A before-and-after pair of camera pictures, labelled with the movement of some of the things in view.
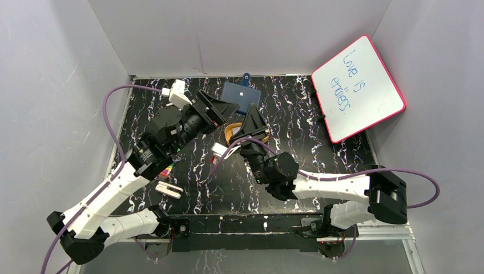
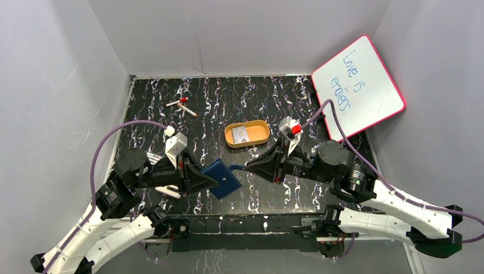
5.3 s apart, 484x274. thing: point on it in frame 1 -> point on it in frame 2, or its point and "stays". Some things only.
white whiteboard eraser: [169, 189] stays
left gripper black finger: [214, 111] -> [197, 177]
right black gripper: [253, 126] -> [266, 164]
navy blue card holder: [242, 95] -> [223, 174]
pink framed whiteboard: [354, 89] stays
